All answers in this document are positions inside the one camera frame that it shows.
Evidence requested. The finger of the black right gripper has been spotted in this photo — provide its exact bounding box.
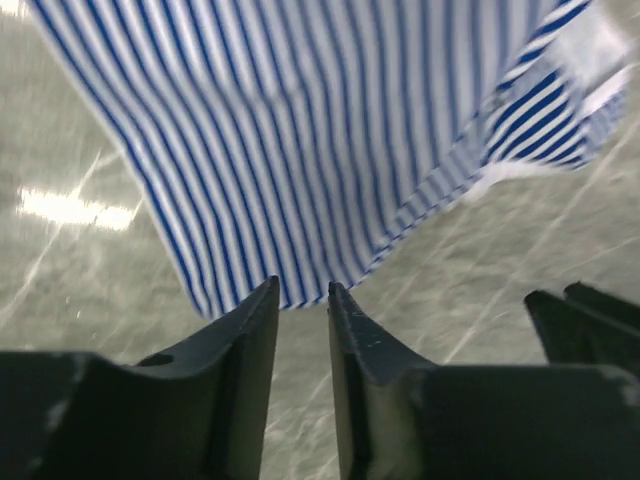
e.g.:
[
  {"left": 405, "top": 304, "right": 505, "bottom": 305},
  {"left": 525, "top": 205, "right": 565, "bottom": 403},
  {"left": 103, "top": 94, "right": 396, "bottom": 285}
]
[
  {"left": 564, "top": 282, "right": 639, "bottom": 330},
  {"left": 524, "top": 290, "right": 639, "bottom": 365}
]

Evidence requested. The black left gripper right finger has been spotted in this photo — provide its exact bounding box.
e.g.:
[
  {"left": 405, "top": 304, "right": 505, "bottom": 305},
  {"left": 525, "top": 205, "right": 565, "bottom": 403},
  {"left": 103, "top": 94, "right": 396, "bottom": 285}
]
[{"left": 328, "top": 282, "right": 639, "bottom": 479}]

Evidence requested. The blue white striped tank top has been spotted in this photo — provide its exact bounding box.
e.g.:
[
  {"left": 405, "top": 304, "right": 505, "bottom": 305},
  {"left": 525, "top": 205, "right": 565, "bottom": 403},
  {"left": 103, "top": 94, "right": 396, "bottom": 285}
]
[{"left": 30, "top": 1, "right": 634, "bottom": 319}]

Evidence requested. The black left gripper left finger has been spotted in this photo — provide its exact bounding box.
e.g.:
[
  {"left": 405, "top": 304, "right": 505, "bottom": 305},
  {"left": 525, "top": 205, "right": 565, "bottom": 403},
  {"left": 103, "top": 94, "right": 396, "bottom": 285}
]
[{"left": 1, "top": 277, "right": 279, "bottom": 479}]

